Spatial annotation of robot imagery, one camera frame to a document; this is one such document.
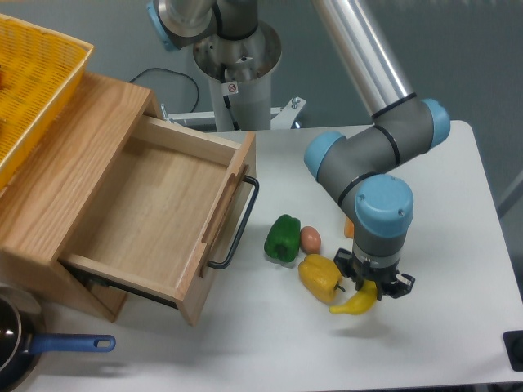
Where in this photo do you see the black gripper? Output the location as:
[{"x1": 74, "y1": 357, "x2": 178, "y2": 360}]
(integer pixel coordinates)
[{"x1": 333, "y1": 248, "x2": 416, "y2": 301}]

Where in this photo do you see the yellow banana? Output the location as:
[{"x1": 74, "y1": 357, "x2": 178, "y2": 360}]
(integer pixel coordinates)
[{"x1": 329, "y1": 280, "x2": 378, "y2": 315}]

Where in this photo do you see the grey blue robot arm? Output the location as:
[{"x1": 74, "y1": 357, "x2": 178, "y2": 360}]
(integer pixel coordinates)
[{"x1": 147, "y1": 1, "x2": 450, "y2": 298}]

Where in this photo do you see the orange carrot piece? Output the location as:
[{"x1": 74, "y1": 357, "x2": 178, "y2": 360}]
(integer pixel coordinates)
[{"x1": 344, "y1": 217, "x2": 355, "y2": 238}]

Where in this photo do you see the yellow bell pepper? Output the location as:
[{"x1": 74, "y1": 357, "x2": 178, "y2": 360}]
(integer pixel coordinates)
[{"x1": 298, "y1": 254, "x2": 345, "y2": 304}]

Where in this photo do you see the brown egg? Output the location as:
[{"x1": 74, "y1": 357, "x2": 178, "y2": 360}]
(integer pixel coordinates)
[{"x1": 300, "y1": 226, "x2": 322, "y2": 254}]

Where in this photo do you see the green bell pepper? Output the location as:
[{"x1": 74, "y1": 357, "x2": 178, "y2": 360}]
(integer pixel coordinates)
[{"x1": 264, "y1": 214, "x2": 301, "y2": 263}]

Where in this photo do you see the black corner object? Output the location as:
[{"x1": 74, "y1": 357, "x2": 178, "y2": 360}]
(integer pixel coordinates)
[{"x1": 503, "y1": 330, "x2": 523, "y2": 372}]

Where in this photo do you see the open wooden drawer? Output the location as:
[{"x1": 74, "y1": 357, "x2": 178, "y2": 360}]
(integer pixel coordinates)
[{"x1": 60, "y1": 116, "x2": 256, "y2": 326}]

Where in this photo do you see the wooden drawer cabinet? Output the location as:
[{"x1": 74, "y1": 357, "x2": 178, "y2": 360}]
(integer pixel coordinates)
[{"x1": 1, "y1": 73, "x2": 160, "y2": 322}]

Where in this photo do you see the yellow plastic basket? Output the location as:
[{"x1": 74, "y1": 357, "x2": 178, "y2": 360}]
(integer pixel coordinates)
[{"x1": 1, "y1": 14, "x2": 94, "y2": 186}]

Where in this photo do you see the black drawer handle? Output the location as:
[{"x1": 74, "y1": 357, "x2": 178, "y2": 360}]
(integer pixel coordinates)
[{"x1": 207, "y1": 175, "x2": 260, "y2": 270}]

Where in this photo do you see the white metal mounting bracket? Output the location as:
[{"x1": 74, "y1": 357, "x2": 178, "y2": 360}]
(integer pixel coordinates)
[{"x1": 160, "y1": 96, "x2": 307, "y2": 132}]

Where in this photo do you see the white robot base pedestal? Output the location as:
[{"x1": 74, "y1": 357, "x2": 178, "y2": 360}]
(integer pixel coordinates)
[{"x1": 193, "y1": 21, "x2": 282, "y2": 131}]

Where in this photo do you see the black cable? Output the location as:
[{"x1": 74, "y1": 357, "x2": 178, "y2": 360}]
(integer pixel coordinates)
[{"x1": 128, "y1": 67, "x2": 200, "y2": 114}]

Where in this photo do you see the black frying pan blue handle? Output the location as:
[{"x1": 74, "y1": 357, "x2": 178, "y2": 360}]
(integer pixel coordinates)
[{"x1": 1, "y1": 287, "x2": 116, "y2": 391}]

